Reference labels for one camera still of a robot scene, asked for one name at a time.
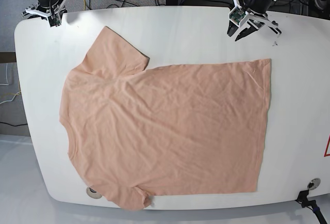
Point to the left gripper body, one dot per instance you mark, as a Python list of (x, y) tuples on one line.
[(256, 14)]

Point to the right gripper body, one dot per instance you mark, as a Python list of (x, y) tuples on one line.
[(45, 8)]

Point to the peach T-shirt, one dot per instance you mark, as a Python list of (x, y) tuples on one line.
[(137, 133)]

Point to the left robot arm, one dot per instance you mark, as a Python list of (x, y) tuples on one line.
[(254, 14)]

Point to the red warning sticker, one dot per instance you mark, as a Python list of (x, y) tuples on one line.
[(327, 152)]

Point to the right table grommet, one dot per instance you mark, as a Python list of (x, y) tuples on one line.
[(314, 183)]

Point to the table grommet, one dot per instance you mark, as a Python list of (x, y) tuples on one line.
[(92, 193), (314, 183)]

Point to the left table grommet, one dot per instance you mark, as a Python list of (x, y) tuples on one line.
[(92, 193)]

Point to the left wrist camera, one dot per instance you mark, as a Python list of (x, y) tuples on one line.
[(237, 16)]

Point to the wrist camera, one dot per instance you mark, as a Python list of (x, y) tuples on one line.
[(237, 16), (54, 20)]

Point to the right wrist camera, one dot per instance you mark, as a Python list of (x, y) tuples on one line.
[(54, 20)]

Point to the black clamp with cable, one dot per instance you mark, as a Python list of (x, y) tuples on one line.
[(304, 202)]

